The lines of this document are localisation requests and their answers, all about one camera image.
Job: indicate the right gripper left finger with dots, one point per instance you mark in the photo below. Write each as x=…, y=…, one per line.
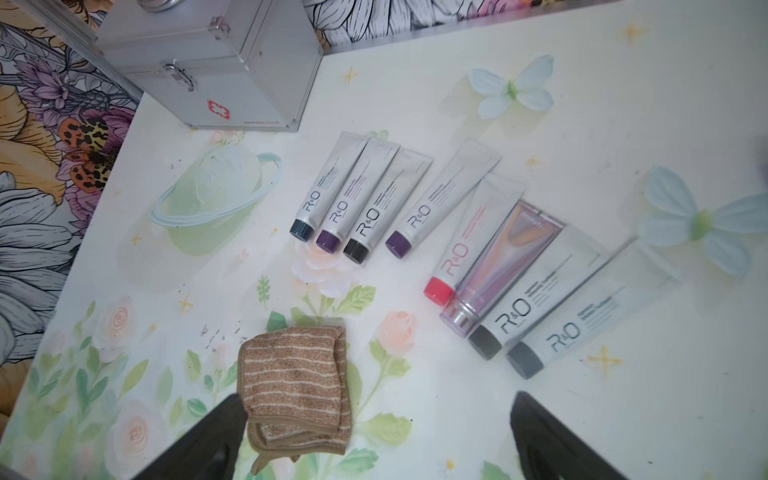
x=209, y=450

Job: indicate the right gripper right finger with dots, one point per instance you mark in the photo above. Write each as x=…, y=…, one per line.
x=548, y=449

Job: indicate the teal cap toothpaste tube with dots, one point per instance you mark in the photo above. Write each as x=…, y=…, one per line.
x=634, y=278

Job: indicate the black cap toothpaste tube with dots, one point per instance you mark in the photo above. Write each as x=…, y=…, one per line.
x=566, y=263

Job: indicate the metallic pink toothpaste tube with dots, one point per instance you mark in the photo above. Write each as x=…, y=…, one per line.
x=520, y=239

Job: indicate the pink cap toothpaste tube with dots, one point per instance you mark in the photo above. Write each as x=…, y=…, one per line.
x=492, y=201

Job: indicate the purple cap toothpaste tube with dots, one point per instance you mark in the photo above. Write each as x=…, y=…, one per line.
x=468, y=166
x=357, y=189

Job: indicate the dark green cap toothpaste tube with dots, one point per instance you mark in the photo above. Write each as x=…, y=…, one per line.
x=327, y=184

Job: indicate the silver metal first-aid case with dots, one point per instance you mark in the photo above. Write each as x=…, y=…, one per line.
x=240, y=65

